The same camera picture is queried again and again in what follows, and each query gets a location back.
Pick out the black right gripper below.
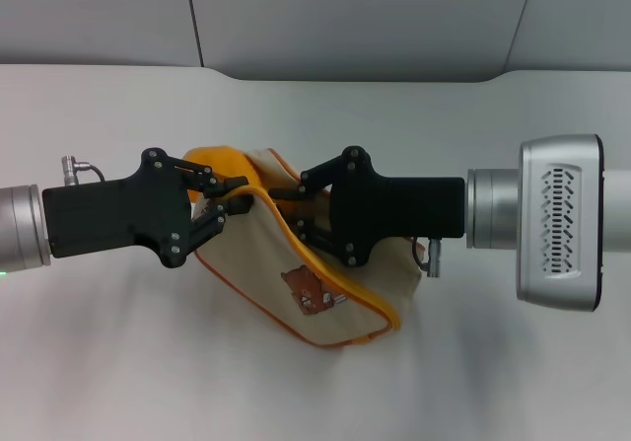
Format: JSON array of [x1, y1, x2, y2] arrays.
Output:
[[268, 145, 467, 269]]

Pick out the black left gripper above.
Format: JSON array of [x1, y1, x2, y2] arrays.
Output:
[[41, 146, 254, 269]]

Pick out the beige yellow bear food bag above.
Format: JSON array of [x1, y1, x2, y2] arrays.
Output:
[[181, 143, 426, 349]]

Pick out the right gripper cable connector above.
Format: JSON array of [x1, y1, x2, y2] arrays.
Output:
[[410, 236, 443, 279]]

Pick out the gripper cable connector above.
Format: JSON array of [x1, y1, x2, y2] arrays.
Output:
[[410, 236, 443, 279], [59, 155, 107, 186]]

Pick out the left gripper cable connector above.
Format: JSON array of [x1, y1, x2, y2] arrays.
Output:
[[59, 155, 107, 186]]

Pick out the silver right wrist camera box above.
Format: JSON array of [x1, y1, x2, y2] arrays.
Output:
[[515, 133, 607, 313]]

